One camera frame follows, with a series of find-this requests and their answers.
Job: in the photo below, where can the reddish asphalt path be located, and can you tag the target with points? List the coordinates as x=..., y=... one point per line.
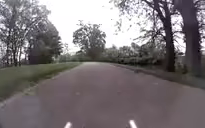
x=103, y=90

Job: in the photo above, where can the slender dark tree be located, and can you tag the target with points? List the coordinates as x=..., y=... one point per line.
x=169, y=43

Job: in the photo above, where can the thick tree trunk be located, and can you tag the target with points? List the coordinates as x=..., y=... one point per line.
x=191, y=36

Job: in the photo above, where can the row of bushes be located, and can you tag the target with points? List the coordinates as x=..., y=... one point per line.
x=130, y=56

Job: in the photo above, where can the grass strip with leaves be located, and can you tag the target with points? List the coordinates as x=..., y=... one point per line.
x=176, y=77

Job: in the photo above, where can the dark conifer tree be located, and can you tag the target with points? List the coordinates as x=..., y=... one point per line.
x=45, y=45

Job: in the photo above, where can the group of trees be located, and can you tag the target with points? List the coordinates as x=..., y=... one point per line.
x=13, y=30

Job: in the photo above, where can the round leafy tree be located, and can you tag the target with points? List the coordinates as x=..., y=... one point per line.
x=90, y=40

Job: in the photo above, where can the grass verge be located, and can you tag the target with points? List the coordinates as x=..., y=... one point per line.
x=13, y=78

